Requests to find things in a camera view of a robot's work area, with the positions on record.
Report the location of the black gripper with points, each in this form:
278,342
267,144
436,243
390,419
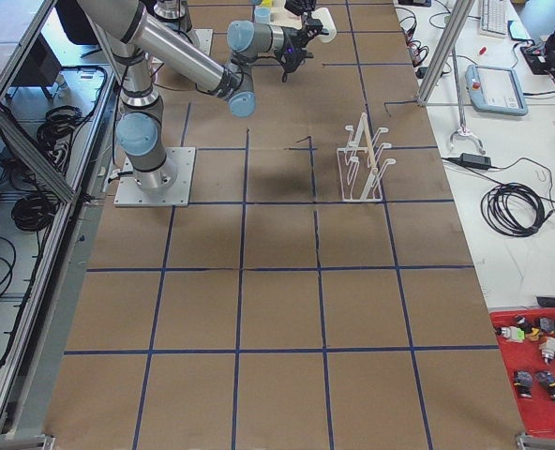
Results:
304,6
301,34

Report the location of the cream white ikea cup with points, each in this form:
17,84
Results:
329,30

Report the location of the light blue ikea cup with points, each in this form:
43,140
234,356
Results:
262,15

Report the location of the white cup drying rack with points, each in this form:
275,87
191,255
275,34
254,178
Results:
360,164

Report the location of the cream serving tray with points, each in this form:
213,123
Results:
280,16

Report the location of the reacher grabber tool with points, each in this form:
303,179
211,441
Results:
462,132

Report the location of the white keyboard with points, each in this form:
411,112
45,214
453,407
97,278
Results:
493,18

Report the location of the teach pendant tablet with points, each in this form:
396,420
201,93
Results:
495,90

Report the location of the black power adapter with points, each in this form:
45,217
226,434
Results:
478,162

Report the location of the red parts tray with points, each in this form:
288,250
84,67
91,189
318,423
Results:
527,341

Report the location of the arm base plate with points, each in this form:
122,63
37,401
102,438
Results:
167,186
202,39

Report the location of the aluminium frame post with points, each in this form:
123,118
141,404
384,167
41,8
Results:
456,22

